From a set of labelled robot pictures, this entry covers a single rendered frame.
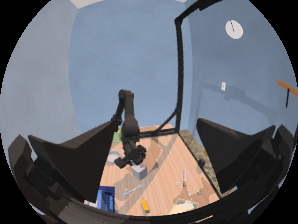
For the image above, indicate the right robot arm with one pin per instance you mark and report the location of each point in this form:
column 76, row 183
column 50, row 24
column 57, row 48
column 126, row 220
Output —
column 130, row 126

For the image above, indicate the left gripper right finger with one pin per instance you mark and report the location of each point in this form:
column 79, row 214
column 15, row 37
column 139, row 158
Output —
column 230, row 152

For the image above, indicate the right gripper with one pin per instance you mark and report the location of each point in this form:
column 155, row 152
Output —
column 122, row 162

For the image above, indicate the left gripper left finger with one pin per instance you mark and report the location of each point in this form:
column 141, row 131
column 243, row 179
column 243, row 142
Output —
column 80, row 160

